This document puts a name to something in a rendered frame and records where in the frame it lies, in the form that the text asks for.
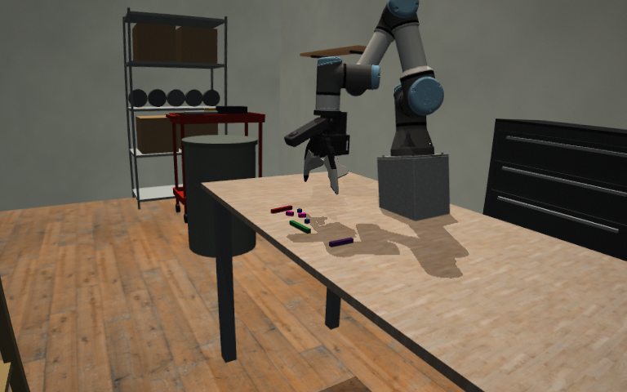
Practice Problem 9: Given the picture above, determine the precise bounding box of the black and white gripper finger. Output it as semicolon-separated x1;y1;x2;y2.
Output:
304;143;324;182
324;141;348;194

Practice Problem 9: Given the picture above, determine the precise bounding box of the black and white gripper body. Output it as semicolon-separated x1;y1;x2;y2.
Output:
309;110;350;158

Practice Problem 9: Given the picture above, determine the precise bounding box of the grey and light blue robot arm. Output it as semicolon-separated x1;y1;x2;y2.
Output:
284;0;444;156

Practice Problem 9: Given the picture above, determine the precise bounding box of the purple rod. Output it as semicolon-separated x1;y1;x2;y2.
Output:
329;238;354;247

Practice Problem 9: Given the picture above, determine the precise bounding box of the green rod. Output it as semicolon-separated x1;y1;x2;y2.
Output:
290;220;311;234

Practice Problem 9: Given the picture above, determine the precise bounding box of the dark red rod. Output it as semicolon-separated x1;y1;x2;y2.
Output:
271;205;292;213

